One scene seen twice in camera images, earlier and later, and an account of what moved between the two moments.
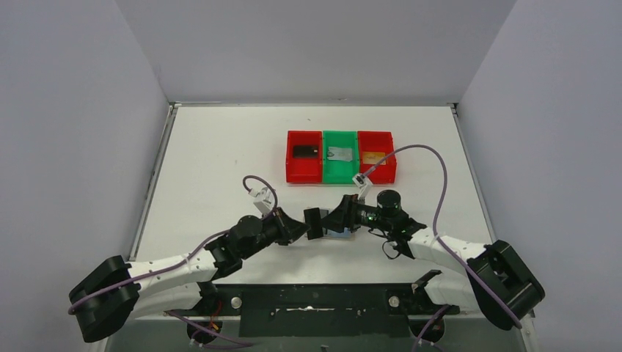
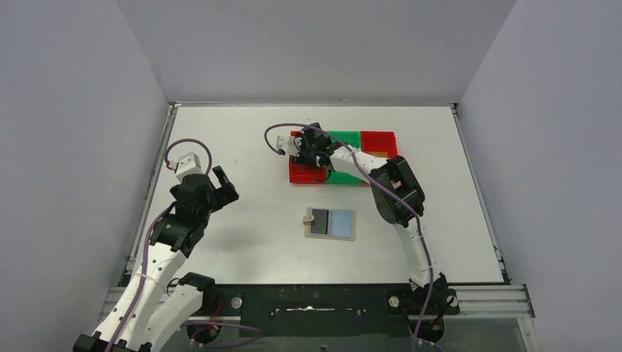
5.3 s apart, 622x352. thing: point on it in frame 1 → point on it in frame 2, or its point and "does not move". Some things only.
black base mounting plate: x=309 y=310 does not move
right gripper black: x=345 y=215 → x=301 y=142
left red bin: x=304 y=157 does not move
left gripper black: x=284 y=229 → x=213 y=189
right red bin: x=373 y=147 does not move
